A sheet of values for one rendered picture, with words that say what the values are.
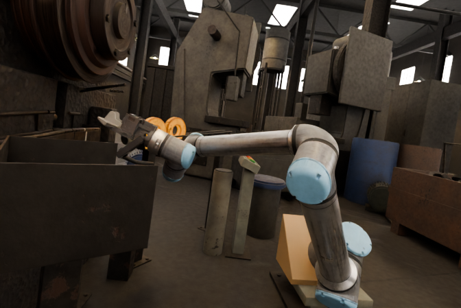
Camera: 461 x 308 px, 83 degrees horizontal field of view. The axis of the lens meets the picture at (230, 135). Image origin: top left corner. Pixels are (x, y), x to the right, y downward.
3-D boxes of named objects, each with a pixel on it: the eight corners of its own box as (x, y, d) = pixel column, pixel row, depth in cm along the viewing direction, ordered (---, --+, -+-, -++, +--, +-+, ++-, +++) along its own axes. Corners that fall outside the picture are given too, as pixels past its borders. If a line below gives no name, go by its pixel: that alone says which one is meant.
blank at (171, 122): (163, 116, 146) (167, 117, 144) (182, 116, 159) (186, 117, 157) (162, 144, 148) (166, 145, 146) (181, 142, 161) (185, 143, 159)
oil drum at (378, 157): (355, 205, 337) (366, 137, 334) (335, 193, 396) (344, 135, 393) (400, 211, 339) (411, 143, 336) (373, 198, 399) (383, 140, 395)
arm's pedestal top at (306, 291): (334, 268, 148) (335, 261, 147) (372, 309, 116) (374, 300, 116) (280, 265, 143) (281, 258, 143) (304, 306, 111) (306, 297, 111)
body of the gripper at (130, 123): (132, 112, 101) (160, 126, 101) (122, 133, 101) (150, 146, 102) (124, 112, 93) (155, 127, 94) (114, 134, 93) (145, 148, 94)
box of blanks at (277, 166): (244, 199, 292) (254, 131, 289) (224, 180, 371) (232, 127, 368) (322, 203, 323) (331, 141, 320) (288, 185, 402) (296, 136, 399)
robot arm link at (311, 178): (363, 278, 109) (342, 136, 71) (358, 324, 97) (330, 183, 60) (325, 268, 117) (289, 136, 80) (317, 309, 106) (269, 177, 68)
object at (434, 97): (405, 191, 517) (422, 90, 509) (442, 203, 437) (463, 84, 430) (376, 187, 509) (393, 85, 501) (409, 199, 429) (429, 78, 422)
